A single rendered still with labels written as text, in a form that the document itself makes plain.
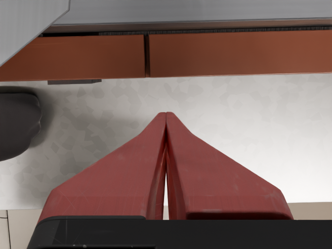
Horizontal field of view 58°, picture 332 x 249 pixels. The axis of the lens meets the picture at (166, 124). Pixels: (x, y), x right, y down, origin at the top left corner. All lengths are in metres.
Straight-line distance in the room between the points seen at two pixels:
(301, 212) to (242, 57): 1.11
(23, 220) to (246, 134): 0.76
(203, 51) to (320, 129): 0.26
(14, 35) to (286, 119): 0.37
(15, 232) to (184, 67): 0.87
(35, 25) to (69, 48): 0.04
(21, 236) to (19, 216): 0.07
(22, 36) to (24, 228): 0.83
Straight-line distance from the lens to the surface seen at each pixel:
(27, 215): 1.02
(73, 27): 0.27
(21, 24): 0.27
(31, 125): 0.46
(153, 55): 0.29
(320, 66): 0.32
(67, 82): 0.36
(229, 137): 0.45
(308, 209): 1.37
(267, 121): 0.46
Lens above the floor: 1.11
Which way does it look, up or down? 80 degrees down
